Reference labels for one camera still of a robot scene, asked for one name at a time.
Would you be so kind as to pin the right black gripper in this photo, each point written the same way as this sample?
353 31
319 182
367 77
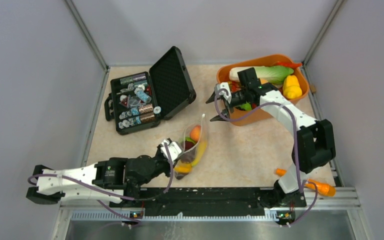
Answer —
225 114

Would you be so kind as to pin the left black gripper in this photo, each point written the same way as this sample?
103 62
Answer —
161 151

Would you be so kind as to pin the yellow bell pepper toy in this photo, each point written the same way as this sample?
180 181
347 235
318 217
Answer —
183 168

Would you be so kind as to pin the dark purple fruit toy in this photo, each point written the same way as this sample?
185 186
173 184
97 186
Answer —
189 153

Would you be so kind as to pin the green apple toy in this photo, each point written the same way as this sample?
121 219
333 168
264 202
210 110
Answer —
188 139

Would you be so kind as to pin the clear dotted zip bag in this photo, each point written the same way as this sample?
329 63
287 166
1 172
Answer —
204 137

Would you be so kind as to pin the peach toy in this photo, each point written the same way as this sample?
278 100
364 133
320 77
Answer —
195 133

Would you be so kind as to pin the yellow banana toy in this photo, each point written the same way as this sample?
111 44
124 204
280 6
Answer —
200 150

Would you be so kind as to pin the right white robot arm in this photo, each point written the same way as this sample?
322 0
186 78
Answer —
313 140

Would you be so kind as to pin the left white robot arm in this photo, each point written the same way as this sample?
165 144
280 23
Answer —
116 180

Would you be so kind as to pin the green white cabbage toy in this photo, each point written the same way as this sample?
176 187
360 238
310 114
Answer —
272 74

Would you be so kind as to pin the yellow pear toy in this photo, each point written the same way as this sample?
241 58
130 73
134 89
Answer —
291 88

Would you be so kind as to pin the black open case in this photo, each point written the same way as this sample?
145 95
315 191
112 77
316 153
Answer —
140 101

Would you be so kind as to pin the red chili toy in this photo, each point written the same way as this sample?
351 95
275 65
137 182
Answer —
291 65

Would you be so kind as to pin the orange carrot toy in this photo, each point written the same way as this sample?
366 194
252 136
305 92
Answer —
324 188

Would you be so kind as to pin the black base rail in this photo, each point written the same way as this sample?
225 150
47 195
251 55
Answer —
210 201

